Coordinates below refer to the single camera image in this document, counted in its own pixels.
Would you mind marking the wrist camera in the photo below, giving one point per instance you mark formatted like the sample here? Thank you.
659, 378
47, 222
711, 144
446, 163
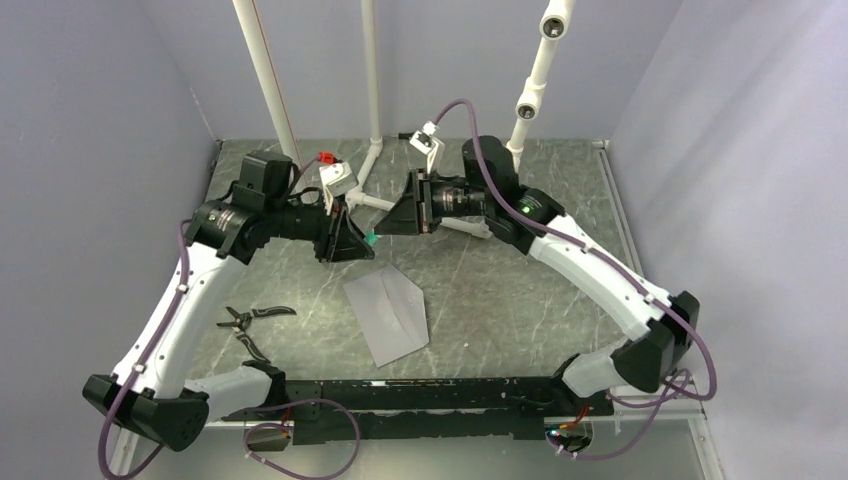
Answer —
337, 179
425, 141

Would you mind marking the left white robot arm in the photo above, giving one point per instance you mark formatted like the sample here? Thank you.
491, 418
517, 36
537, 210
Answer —
217, 245

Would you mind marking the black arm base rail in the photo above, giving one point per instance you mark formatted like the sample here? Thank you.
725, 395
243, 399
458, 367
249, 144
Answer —
520, 408

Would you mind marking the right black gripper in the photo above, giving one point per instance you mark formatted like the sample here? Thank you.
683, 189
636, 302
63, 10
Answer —
416, 211

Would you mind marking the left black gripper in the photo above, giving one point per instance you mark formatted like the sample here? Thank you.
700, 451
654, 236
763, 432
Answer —
346, 243

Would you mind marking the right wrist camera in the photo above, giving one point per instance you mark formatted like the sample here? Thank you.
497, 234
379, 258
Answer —
425, 141

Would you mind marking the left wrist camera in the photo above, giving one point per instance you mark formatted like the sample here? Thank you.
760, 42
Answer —
337, 179

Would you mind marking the white green glue stick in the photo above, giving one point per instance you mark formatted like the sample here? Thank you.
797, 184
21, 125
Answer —
371, 238

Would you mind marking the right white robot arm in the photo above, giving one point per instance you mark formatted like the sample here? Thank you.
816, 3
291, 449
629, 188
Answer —
656, 324

